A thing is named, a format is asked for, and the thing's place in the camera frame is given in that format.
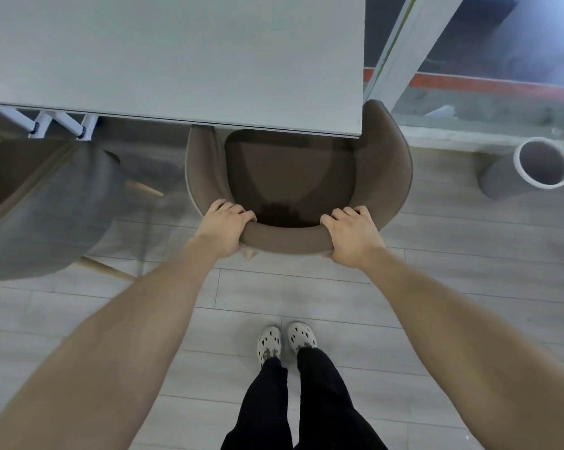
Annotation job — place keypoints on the person's right hand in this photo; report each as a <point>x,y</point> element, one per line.
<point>354,236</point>

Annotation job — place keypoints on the person's left hand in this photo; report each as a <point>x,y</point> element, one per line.
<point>223,229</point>

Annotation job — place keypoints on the brown upholstered chair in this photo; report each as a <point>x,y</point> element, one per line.
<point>43,220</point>
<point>286,173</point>

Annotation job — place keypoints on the person's right forearm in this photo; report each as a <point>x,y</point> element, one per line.
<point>474,360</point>

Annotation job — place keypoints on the person's left forearm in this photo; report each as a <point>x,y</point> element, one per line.
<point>103,360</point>

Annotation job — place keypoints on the white right clog shoe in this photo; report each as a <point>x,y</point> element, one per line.
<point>303,336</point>

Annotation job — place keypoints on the white clog shoe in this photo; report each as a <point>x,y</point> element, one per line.
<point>268,346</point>
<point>303,336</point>

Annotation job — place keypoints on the white left clog shoe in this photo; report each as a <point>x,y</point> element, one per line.
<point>268,346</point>

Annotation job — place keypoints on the white cylindrical trash bin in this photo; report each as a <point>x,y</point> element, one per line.
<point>497,180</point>

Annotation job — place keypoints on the black trousers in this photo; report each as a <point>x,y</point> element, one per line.
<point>319,407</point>

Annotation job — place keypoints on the light grey table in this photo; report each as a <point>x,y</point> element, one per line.
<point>169,51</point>

